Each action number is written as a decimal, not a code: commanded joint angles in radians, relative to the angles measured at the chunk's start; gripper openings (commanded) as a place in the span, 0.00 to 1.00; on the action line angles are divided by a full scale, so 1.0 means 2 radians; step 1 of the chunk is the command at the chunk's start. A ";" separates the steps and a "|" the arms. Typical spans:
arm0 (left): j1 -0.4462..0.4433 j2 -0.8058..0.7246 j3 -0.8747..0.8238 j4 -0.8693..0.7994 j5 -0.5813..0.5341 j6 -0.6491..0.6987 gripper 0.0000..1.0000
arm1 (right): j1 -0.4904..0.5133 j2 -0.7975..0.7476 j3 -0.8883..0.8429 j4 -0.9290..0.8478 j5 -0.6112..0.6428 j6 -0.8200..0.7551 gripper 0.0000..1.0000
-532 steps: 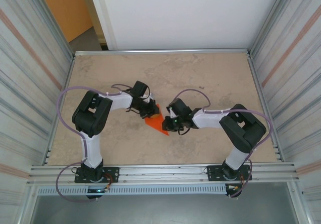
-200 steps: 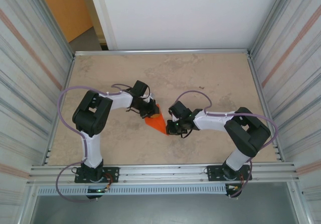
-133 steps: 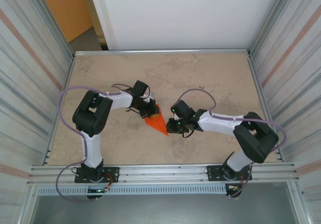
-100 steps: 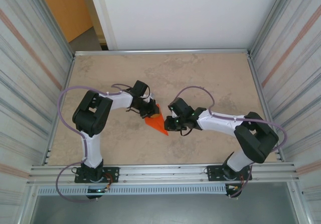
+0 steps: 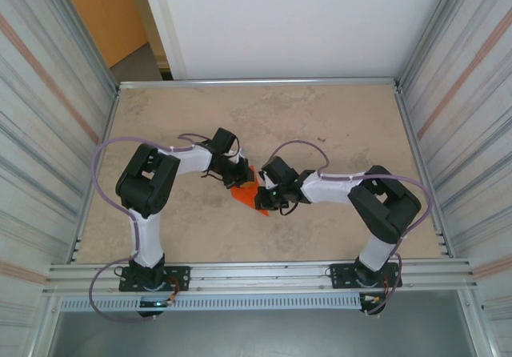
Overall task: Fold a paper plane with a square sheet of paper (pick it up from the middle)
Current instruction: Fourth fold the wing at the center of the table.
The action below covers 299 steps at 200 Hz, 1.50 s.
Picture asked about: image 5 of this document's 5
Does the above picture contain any grey metal sheet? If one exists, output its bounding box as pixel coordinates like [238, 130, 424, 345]
[47, 311, 479, 357]

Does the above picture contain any small circuit board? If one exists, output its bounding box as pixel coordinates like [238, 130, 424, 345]
[138, 299, 174, 310]
[358, 292, 387, 316]

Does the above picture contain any corrugated metal side panel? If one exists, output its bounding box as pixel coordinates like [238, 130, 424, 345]
[399, 0, 512, 357]
[0, 0, 120, 357]

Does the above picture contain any orange wooden door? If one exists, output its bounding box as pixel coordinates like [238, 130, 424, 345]
[55, 0, 151, 70]

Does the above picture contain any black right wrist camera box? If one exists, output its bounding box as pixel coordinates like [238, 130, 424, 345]
[259, 155, 298, 190]

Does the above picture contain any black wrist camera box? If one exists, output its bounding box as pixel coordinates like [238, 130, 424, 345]
[259, 155, 298, 190]
[209, 127, 246, 166]

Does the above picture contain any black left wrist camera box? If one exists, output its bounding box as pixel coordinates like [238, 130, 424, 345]
[209, 127, 246, 166]

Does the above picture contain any wide aluminium base rail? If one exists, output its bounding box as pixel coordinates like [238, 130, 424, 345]
[45, 257, 480, 295]

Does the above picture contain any long aluminium table edge rail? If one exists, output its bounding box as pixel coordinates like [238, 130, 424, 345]
[117, 77, 402, 92]

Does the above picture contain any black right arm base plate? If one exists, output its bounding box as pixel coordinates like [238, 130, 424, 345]
[328, 263, 402, 290]

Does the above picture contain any slotted grey cable tray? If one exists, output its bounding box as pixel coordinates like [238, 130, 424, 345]
[58, 295, 363, 312]

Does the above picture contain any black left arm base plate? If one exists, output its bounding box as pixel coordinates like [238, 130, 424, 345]
[118, 264, 191, 293]

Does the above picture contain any aluminium table side rail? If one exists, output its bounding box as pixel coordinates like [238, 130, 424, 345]
[66, 86, 122, 264]
[394, 84, 455, 259]

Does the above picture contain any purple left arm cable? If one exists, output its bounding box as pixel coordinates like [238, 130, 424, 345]
[88, 132, 201, 323]

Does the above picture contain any white door frame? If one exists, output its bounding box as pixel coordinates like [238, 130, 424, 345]
[138, 0, 189, 81]

